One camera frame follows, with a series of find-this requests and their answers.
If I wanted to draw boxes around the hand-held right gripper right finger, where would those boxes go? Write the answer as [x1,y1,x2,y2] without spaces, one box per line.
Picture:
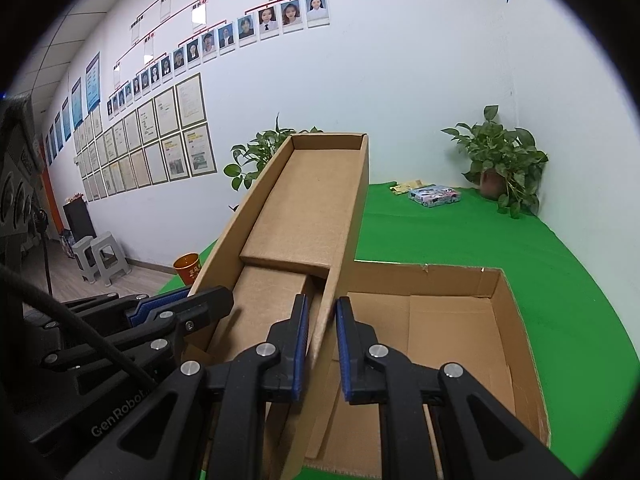
[335,296,581,480]

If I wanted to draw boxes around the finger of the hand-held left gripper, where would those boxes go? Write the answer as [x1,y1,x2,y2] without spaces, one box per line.
[42,329,201,376]
[60,285,235,337]

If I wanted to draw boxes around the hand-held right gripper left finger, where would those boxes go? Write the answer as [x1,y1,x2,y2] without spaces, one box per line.
[65,294,311,480]

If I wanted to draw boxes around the large cardboard box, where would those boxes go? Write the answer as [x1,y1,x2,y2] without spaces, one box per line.
[295,259,552,480]

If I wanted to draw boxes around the narrow cardboard tray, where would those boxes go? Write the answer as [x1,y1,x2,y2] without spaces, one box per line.
[186,131,371,480]

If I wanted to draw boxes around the orange bucket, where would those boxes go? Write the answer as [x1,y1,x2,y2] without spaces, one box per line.
[173,253,202,287]

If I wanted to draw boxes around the grey plastic stool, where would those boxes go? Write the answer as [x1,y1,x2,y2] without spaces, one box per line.
[90,231,132,288]
[71,236,96,283]

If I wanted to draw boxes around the black cabinet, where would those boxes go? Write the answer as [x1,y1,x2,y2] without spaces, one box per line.
[63,199,97,243]

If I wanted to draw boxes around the black tripod stand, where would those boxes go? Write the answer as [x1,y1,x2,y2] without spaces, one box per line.
[31,207,56,298]

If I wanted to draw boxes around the group of framed certificates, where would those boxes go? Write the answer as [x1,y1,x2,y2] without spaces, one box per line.
[74,72,217,202]

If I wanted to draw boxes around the yellow packet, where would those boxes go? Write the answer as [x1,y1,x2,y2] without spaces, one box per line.
[389,178,426,196]

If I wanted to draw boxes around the packets on green table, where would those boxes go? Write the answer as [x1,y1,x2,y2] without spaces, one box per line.
[408,186,462,209]

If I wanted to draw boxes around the leafy green potted plant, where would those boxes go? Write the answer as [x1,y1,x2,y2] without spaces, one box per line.
[223,114,323,211]

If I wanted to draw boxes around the potted plant in brown pot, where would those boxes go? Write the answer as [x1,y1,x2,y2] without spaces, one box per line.
[441,105,550,220]

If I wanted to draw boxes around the row of portrait photos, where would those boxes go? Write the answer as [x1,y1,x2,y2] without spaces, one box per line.
[106,0,332,115]

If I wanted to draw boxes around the black cable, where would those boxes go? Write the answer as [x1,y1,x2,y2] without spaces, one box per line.
[0,262,161,387]

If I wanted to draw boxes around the row of blue wall posters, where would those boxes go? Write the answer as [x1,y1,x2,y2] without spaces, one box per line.
[44,51,102,166]

